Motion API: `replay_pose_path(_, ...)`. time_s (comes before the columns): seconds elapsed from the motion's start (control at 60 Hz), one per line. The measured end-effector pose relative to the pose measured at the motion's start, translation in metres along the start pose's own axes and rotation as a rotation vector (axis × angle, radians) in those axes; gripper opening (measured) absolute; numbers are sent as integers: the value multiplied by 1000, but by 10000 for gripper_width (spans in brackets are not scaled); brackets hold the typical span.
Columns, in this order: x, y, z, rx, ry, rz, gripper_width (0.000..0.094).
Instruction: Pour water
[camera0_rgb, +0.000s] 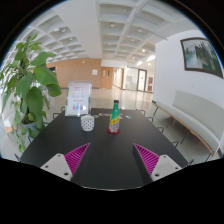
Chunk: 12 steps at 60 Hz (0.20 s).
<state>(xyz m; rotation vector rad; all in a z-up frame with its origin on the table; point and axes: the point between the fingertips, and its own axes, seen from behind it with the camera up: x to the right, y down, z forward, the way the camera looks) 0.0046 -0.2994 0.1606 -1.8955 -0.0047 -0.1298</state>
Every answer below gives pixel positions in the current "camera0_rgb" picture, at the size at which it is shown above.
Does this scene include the clear acrylic sign stand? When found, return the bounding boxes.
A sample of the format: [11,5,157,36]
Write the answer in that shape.
[64,81,93,118]

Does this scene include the green plastic drink bottle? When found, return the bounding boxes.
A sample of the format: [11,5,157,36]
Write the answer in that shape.
[108,99,122,134]

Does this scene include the green leafy potted plant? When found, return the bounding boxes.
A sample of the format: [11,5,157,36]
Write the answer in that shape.
[0,33,63,154]

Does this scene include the dark framed landscape picture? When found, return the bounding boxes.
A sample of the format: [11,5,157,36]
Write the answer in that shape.
[180,37,224,79]

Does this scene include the recessed ceiling lights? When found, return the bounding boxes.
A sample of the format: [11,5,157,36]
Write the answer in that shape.
[53,23,158,66]

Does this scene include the white dotted cup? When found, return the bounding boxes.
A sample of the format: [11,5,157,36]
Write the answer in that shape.
[80,114,96,132]

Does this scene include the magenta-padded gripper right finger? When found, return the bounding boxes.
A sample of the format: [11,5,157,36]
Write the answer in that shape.
[132,143,184,186]

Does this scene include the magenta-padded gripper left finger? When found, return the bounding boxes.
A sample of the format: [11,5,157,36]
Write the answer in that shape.
[39,142,92,182]

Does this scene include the wooden door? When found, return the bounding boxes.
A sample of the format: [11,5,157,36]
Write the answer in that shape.
[100,66,115,90]

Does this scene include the long white bench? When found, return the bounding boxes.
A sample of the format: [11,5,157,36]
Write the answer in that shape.
[153,89,224,158]

